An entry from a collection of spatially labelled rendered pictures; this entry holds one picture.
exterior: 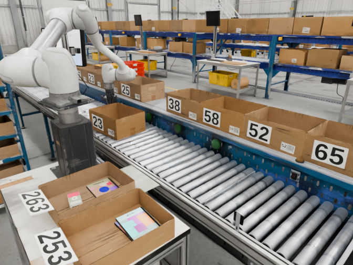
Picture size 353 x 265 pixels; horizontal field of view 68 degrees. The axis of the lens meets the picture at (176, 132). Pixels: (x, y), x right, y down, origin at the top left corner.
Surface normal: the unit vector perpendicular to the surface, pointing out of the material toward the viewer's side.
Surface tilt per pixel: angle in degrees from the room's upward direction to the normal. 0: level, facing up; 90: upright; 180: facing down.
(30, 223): 0
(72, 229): 90
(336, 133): 90
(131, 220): 0
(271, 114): 90
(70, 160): 90
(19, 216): 0
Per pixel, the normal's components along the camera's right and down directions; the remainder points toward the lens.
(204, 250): 0.00, -0.92
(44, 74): -0.10, 0.38
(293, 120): -0.74, 0.25
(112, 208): 0.63, 0.28
